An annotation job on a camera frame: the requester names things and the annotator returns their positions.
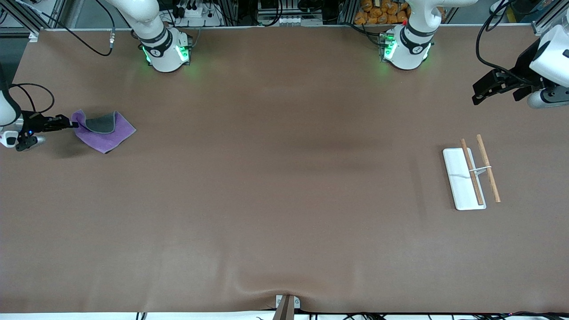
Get purple and grey towel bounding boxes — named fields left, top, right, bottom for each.
left=71, top=110, right=137, bottom=154

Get white rack with wooden rods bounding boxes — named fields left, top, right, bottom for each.
left=443, top=134, right=501, bottom=211

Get bag of orange items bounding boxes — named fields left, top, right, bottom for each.
left=354, top=0, right=412, bottom=25

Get white power strip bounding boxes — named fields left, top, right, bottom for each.
left=174, top=0, right=224, bottom=27

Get white connector block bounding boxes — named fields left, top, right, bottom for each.
left=278, top=15, right=324, bottom=28

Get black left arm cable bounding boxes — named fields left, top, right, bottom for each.
left=475, top=0, right=541, bottom=86

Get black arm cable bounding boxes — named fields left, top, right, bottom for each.
left=475, top=0, right=541, bottom=86
left=9, top=0, right=116, bottom=117

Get aluminium frame post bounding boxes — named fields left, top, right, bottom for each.
left=531, top=0, right=569, bottom=37
left=0, top=0, right=68, bottom=43

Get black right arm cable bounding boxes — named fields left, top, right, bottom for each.
left=9, top=0, right=116, bottom=117

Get grey metal table bracket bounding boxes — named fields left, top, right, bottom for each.
left=272, top=294, right=301, bottom=320

